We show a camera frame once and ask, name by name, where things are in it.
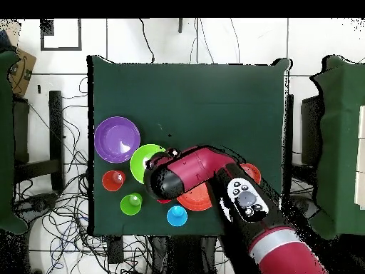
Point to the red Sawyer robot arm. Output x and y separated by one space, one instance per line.
194 168

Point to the grey chair base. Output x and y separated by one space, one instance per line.
303 207

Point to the green cloth side table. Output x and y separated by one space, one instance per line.
339 142
5 142

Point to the small orange bowl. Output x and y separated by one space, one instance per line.
253 171

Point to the orange cup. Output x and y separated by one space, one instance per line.
109 182

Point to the black post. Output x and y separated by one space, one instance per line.
180 25

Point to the cardboard box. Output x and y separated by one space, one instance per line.
22 74

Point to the blue cup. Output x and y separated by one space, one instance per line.
172 218

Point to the wide orange bowl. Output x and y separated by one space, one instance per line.
196 201

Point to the black chair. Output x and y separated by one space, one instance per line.
310 128

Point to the black metal leg frame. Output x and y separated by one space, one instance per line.
56 128

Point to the green cup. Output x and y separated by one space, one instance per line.
127 207

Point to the purple bowl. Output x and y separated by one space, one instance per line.
114 137

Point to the black power strip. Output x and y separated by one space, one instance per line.
115 251

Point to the red cup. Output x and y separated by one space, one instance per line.
164 201

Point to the white boxes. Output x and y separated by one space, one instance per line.
361 154

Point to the green bowl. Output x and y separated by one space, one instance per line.
138 165

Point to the black caster base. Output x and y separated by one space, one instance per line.
40 203

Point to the dark green tablecloth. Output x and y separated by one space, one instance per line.
199 100

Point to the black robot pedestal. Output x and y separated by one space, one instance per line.
182 257

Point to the black square floor frame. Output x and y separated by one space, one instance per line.
61 49

